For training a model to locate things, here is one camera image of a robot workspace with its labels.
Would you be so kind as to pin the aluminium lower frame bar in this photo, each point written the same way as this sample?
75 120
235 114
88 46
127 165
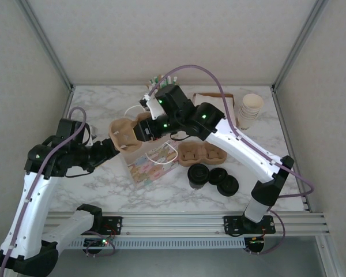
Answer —
324 256

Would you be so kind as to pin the white printed paper bag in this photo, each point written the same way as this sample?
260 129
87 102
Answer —
152 170

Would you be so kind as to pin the wide aluminium base rail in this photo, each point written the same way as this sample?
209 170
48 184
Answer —
173 225

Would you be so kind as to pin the brown cardboard tray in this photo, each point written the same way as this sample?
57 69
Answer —
207 94

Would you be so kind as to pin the brown pulp cup carrier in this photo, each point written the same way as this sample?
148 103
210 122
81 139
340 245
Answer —
184 161
124 135

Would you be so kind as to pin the aluminium table side rail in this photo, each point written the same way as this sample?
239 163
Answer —
60 130
284 130

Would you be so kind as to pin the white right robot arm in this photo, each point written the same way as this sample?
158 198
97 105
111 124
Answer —
242 150

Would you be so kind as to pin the green white wrapped straw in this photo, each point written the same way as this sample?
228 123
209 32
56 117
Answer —
175 78
153 80
168 79

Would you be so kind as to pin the green circuit board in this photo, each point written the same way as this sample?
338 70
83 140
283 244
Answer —
256 242
99 242

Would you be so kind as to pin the aluminium frame post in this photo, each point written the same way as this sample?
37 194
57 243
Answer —
49 46
297 46

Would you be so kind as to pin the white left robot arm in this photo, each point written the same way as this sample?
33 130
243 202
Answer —
26 207

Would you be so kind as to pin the white paper cup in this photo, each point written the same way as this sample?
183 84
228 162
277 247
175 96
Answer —
248 114
252 101
249 111
245 126
246 120
247 117

